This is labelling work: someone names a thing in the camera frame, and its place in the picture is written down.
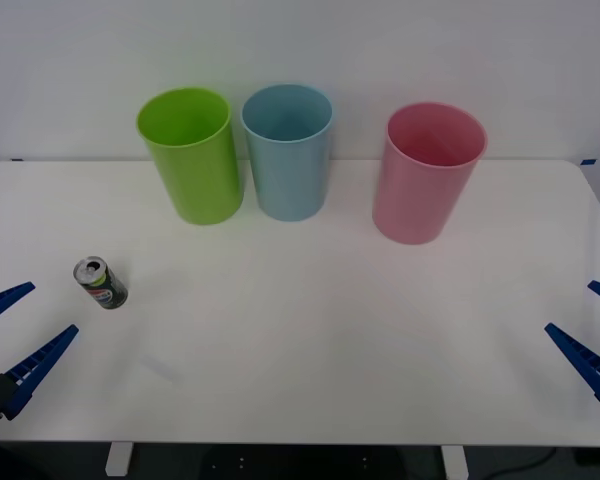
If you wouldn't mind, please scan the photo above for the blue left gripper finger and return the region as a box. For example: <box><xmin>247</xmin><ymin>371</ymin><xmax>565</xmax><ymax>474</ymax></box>
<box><xmin>0</xmin><ymin>324</ymin><xmax>80</xmax><ymax>422</ymax></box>
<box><xmin>0</xmin><ymin>281</ymin><xmax>36</xmax><ymax>332</ymax></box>

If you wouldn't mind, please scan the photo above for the black drink can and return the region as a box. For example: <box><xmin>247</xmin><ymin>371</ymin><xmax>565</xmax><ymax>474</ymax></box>
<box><xmin>72</xmin><ymin>256</ymin><xmax>129</xmax><ymax>312</ymax></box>

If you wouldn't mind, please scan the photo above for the white table leg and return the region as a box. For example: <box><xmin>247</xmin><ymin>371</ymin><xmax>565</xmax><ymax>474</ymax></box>
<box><xmin>104</xmin><ymin>442</ymin><xmax>134</xmax><ymax>477</ymax></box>
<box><xmin>440</xmin><ymin>444</ymin><xmax>470</xmax><ymax>480</ymax></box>

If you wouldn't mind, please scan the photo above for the pink plastic bin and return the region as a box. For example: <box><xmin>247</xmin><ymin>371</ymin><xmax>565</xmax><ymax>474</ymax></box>
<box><xmin>371</xmin><ymin>101</ymin><xmax>489</xmax><ymax>246</ymax></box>

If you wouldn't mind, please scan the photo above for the yellow-green plastic bin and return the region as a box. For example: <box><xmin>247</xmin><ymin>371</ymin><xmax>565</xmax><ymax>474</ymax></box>
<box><xmin>136</xmin><ymin>86</ymin><xmax>245</xmax><ymax>226</ymax></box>

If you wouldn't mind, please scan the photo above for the pale blue plastic bin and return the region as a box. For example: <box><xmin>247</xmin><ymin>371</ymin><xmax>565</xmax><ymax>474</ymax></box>
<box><xmin>240</xmin><ymin>83</ymin><xmax>334</xmax><ymax>223</ymax></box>

